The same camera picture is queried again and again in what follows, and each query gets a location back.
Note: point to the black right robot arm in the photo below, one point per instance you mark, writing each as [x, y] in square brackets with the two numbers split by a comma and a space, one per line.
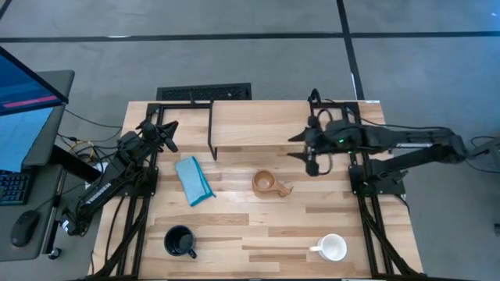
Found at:
[422, 138]

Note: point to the black computer mouse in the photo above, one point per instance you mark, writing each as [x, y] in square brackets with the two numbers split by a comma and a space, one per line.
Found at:
[24, 228]

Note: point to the grey desk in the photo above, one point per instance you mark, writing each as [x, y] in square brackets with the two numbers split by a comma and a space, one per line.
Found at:
[58, 86]

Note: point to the folded teal cloth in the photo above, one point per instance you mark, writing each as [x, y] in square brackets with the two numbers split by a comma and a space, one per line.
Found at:
[191, 179]

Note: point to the black desk base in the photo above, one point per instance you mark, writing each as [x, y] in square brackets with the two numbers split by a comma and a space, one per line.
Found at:
[70, 162]

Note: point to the black mug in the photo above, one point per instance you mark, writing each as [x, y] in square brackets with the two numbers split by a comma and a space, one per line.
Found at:
[179, 241]

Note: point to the wooden shelf with black legs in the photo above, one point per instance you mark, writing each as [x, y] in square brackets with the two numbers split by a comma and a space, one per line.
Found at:
[254, 125]

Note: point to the white mug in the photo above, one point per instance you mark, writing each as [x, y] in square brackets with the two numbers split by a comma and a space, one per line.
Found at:
[332, 247]

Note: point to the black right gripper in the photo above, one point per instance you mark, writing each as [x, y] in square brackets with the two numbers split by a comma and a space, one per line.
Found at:
[318, 145]

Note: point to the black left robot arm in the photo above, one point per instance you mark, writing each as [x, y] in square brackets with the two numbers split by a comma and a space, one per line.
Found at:
[97, 193]

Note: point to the grey floor stand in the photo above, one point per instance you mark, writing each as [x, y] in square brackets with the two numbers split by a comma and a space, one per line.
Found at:
[488, 150]

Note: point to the computer monitor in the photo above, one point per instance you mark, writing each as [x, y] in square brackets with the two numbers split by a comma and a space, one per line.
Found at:
[23, 89]

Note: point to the black keyboard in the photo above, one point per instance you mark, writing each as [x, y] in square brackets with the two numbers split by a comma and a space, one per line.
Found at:
[13, 187]

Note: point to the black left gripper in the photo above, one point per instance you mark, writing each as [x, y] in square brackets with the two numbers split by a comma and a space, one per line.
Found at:
[150, 130]

